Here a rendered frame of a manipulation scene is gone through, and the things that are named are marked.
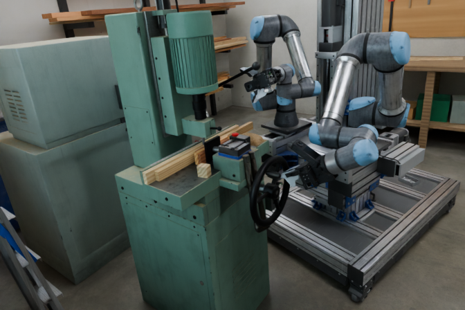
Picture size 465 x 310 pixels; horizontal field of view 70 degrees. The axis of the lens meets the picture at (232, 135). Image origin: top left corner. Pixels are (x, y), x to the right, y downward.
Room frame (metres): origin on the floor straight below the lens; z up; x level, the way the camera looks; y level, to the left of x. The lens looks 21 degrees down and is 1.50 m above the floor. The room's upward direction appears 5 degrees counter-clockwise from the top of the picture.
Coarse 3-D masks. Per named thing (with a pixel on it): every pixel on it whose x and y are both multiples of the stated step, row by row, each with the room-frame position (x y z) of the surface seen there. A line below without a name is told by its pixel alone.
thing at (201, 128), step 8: (184, 120) 1.39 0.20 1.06; (192, 120) 1.36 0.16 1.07; (200, 120) 1.35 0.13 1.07; (208, 120) 1.34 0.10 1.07; (184, 128) 1.40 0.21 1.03; (192, 128) 1.36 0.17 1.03; (200, 128) 1.34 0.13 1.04; (208, 128) 1.34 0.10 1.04; (200, 136) 1.34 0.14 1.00; (208, 136) 1.33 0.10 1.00
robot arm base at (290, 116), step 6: (276, 114) 1.93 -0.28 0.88; (282, 114) 1.89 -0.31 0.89; (288, 114) 1.88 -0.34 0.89; (294, 114) 1.90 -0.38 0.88; (276, 120) 1.91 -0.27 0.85; (282, 120) 1.88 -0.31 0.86; (288, 120) 1.88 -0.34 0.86; (294, 120) 1.88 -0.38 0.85; (282, 126) 1.88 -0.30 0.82; (288, 126) 1.87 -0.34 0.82
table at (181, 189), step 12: (264, 144) 1.46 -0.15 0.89; (192, 168) 1.25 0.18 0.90; (168, 180) 1.16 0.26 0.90; (180, 180) 1.15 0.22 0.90; (192, 180) 1.14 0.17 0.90; (204, 180) 1.13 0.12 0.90; (216, 180) 1.18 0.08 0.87; (228, 180) 1.17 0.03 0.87; (144, 192) 1.15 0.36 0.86; (156, 192) 1.10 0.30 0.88; (168, 192) 1.06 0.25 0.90; (180, 192) 1.05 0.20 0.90; (192, 192) 1.07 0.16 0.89; (204, 192) 1.12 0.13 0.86; (168, 204) 1.07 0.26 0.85; (180, 204) 1.03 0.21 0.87
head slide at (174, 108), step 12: (168, 36) 1.40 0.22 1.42; (156, 48) 1.41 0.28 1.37; (168, 48) 1.39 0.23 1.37; (156, 60) 1.41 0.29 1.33; (168, 60) 1.38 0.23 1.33; (156, 72) 1.42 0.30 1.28; (168, 72) 1.38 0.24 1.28; (168, 84) 1.38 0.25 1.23; (168, 96) 1.39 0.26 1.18; (180, 96) 1.41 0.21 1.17; (168, 108) 1.40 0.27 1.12; (180, 108) 1.40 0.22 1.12; (168, 120) 1.40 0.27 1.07; (180, 120) 1.40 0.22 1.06; (168, 132) 1.41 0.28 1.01; (180, 132) 1.39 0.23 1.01
